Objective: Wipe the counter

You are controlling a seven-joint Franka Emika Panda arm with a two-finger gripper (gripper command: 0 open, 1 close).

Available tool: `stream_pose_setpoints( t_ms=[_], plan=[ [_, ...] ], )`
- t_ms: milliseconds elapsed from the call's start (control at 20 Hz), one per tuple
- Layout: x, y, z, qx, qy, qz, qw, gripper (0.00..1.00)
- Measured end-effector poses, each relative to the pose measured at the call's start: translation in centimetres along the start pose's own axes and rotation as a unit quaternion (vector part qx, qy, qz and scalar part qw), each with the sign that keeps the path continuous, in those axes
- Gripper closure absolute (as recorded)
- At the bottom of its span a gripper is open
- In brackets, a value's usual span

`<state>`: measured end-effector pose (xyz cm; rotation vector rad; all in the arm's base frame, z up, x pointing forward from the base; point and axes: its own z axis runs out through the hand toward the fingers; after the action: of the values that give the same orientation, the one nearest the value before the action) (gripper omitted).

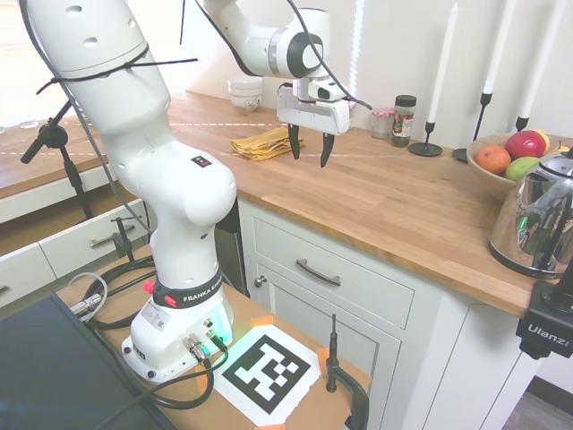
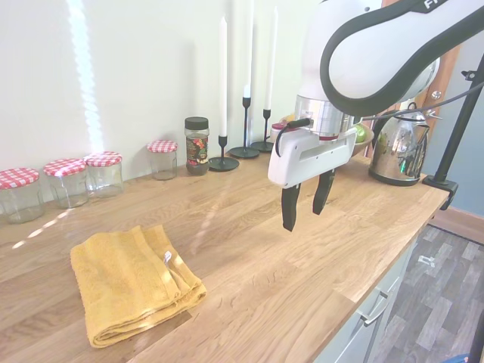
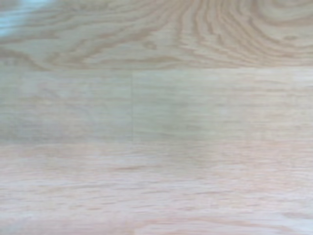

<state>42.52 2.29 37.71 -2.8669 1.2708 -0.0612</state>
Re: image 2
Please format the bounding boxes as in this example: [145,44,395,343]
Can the coffee jar black lid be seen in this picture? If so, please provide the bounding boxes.
[184,116,210,177]

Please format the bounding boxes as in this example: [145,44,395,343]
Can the glass jar red checkered lid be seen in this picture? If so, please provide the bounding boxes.
[146,139,178,181]
[83,150,125,200]
[0,168,44,225]
[42,158,90,209]

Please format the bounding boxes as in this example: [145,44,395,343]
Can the tall white candle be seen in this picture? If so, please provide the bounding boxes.
[218,14,229,137]
[263,6,280,110]
[243,0,256,98]

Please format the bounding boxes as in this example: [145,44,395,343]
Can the silver door handle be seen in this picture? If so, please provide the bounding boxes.
[426,89,444,120]

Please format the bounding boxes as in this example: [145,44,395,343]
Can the wooden fruit bowl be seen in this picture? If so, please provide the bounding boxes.
[278,113,375,160]

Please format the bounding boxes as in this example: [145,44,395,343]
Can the yellow towel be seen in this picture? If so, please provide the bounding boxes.
[70,224,208,349]

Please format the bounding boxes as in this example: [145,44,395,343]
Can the black camera stand with clamp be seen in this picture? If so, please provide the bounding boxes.
[422,52,484,211]

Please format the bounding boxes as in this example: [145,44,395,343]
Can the silver drawer handle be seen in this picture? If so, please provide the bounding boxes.
[359,290,389,327]

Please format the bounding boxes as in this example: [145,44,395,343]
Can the grey kitchen cabinet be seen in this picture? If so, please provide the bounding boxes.
[313,234,419,363]

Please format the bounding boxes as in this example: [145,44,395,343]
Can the wooden skirting board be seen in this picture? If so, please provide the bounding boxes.
[429,206,484,245]

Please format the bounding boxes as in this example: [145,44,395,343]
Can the stainless steel kettle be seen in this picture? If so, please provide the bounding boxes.
[368,101,432,187]

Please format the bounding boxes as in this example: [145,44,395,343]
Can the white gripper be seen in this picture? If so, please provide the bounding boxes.
[267,126,358,232]

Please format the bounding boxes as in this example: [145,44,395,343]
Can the wooden door frame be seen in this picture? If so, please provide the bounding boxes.
[423,45,463,126]

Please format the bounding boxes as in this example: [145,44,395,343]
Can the tallest black candle holder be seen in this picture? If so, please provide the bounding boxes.
[229,96,261,159]

